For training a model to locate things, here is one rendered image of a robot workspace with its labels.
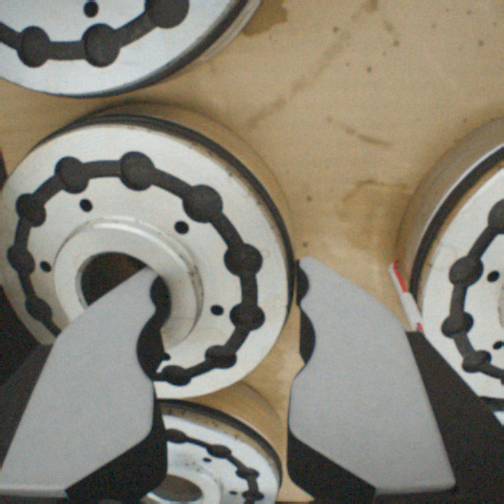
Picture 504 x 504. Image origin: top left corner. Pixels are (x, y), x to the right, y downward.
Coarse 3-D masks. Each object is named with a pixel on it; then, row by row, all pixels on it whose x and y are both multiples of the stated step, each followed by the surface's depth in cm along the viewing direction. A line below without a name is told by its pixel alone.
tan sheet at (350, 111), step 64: (320, 0) 11; (384, 0) 11; (448, 0) 10; (256, 64) 12; (320, 64) 12; (384, 64) 11; (448, 64) 11; (0, 128) 14; (256, 128) 13; (320, 128) 13; (384, 128) 12; (448, 128) 12; (320, 192) 14; (384, 192) 13; (128, 256) 16; (320, 256) 15; (384, 256) 15; (256, 384) 18
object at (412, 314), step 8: (392, 264) 14; (392, 272) 13; (400, 280) 13; (400, 288) 12; (400, 296) 12; (408, 296) 12; (408, 304) 11; (408, 312) 11; (416, 312) 11; (408, 320) 11; (416, 320) 11; (416, 328) 11
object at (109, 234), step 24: (120, 216) 11; (72, 240) 11; (96, 240) 11; (120, 240) 11; (144, 240) 11; (168, 240) 11; (72, 264) 11; (168, 264) 11; (192, 264) 11; (72, 288) 12; (168, 288) 11; (192, 288) 11; (72, 312) 12; (168, 312) 12; (192, 312) 12; (168, 336) 12
